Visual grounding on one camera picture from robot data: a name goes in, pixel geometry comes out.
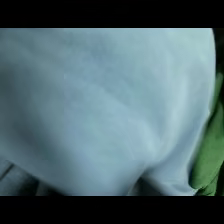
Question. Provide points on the white T-shirt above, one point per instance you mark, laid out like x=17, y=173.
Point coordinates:
x=106, y=110

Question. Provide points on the green garment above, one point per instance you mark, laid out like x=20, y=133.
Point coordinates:
x=210, y=153

